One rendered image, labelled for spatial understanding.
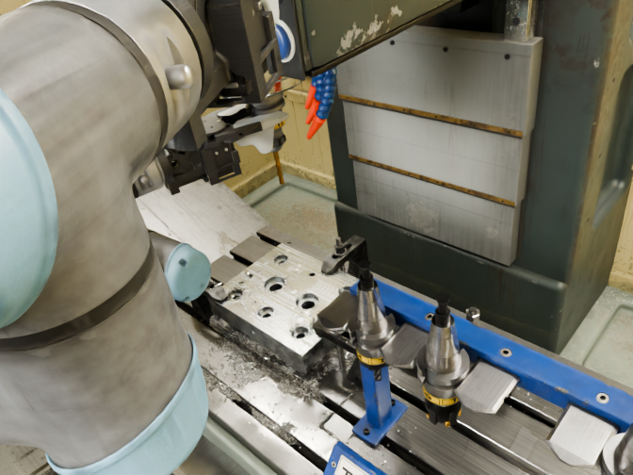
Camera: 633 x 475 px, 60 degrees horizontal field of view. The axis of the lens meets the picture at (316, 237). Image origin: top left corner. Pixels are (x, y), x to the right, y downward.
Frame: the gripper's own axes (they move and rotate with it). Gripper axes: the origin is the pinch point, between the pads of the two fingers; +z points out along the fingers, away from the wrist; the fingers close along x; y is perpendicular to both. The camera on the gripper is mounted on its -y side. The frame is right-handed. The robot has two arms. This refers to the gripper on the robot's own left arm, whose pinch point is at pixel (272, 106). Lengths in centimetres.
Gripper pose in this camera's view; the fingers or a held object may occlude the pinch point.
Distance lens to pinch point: 89.8
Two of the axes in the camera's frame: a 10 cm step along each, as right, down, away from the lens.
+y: 1.5, 8.0, 5.8
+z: 8.6, -3.9, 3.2
